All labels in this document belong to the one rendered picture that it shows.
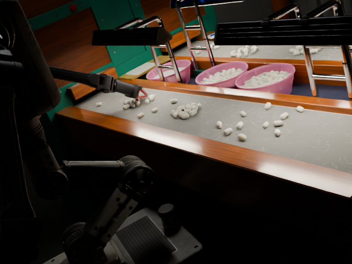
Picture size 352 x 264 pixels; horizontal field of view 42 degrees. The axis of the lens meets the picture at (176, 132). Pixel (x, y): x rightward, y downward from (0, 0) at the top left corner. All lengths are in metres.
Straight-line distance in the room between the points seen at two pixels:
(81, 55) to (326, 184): 1.77
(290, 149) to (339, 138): 0.15
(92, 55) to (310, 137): 1.54
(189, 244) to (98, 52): 1.44
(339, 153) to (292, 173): 0.17
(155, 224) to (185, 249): 0.23
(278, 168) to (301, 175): 0.08
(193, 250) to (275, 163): 0.45
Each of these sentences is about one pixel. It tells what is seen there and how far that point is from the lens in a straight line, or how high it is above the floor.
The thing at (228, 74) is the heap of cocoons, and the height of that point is 0.74.
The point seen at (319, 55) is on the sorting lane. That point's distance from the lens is 2.23.
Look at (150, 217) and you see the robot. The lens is 1.88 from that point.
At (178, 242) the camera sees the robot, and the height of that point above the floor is 0.47.
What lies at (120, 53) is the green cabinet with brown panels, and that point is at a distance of 2.78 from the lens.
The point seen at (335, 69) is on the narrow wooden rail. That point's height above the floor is 0.75.
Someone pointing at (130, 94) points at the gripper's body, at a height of 0.81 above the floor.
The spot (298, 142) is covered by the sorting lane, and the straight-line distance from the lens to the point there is 1.52.
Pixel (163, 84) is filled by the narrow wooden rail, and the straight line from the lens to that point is 2.38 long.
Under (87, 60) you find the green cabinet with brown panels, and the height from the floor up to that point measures 0.95.
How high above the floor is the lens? 1.48
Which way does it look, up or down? 24 degrees down
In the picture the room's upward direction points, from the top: 19 degrees counter-clockwise
